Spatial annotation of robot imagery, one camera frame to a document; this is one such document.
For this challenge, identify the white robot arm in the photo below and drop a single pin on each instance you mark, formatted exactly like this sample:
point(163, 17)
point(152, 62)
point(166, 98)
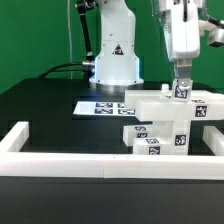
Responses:
point(117, 64)

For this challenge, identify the white chair seat part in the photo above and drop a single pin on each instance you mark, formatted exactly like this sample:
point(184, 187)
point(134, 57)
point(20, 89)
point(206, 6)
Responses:
point(173, 133)

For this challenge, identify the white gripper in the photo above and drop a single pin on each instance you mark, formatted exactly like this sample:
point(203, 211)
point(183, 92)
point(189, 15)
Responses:
point(182, 38)

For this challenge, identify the white tag sheet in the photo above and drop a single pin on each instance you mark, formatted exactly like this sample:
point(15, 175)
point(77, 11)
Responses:
point(102, 109)

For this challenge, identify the black jointed camera mount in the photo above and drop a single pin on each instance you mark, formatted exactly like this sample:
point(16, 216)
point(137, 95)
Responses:
point(83, 6)

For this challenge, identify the white U-shaped fence frame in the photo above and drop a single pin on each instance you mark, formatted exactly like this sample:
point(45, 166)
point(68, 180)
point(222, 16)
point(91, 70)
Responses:
point(15, 162)

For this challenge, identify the white chair back frame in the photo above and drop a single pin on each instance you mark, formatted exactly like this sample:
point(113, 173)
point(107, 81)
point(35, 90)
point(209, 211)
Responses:
point(205, 105)

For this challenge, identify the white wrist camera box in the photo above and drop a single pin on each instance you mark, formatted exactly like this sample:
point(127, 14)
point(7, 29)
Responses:
point(216, 37)

